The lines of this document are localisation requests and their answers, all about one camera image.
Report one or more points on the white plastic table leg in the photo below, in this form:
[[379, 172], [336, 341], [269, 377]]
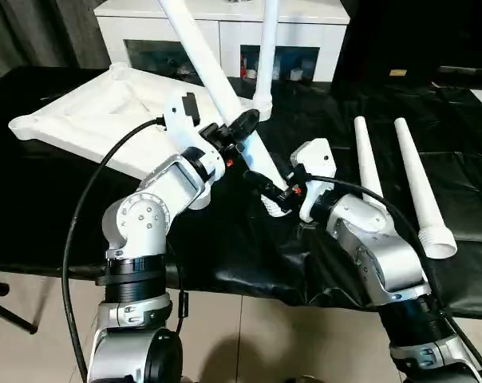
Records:
[[203, 60], [265, 60], [418, 187], [366, 159]]

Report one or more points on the white plastic table top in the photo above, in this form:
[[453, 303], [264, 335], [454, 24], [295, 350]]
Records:
[[97, 115]]

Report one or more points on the black mat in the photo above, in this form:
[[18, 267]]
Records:
[[241, 255]]

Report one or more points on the white cabinet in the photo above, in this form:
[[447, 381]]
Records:
[[225, 32]]

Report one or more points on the grey curtain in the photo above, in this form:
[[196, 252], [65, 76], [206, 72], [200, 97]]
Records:
[[37, 36]]

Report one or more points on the black metal stand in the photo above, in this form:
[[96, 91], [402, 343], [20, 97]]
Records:
[[9, 307]]

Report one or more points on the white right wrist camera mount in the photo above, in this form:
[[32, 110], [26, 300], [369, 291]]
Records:
[[314, 155]]

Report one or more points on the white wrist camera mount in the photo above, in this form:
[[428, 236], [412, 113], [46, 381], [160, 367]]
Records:
[[314, 155], [177, 115]]

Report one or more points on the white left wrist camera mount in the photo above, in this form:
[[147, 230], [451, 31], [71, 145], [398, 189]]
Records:
[[177, 115]]

